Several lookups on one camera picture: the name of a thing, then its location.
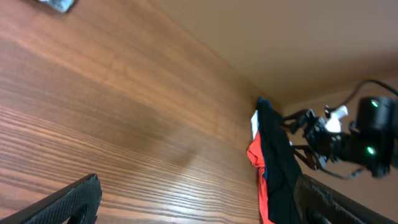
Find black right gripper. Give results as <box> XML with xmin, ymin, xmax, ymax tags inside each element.
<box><xmin>280</xmin><ymin>97</ymin><xmax>397</xmax><ymax>179</ymax></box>

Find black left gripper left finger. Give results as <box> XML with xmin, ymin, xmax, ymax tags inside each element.
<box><xmin>1</xmin><ymin>174</ymin><xmax>102</xmax><ymax>224</ymax></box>

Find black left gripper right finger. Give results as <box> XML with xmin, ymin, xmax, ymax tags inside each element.
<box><xmin>294</xmin><ymin>174</ymin><xmax>395</xmax><ymax>224</ymax></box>

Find light blue denim shorts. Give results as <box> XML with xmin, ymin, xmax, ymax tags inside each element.
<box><xmin>37</xmin><ymin>0</ymin><xmax>77</xmax><ymax>13</ymax></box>

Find black garment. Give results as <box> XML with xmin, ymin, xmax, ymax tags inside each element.
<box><xmin>260</xmin><ymin>105</ymin><xmax>302</xmax><ymax>224</ymax></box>

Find white garment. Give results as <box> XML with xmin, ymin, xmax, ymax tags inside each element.
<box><xmin>250</xmin><ymin>110</ymin><xmax>259</xmax><ymax>139</ymax></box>

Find red garment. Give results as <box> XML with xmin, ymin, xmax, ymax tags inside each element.
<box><xmin>246</xmin><ymin>132</ymin><xmax>274</xmax><ymax>224</ymax></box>

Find dark blue garment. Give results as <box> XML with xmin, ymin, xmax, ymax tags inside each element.
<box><xmin>256</xmin><ymin>96</ymin><xmax>272</xmax><ymax>180</ymax></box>

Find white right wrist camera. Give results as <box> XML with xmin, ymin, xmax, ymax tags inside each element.
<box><xmin>325</xmin><ymin>105</ymin><xmax>348</xmax><ymax>133</ymax></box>

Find black right camera cable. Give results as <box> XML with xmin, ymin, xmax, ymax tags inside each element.
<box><xmin>317</xmin><ymin>79</ymin><xmax>398</xmax><ymax>181</ymax></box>

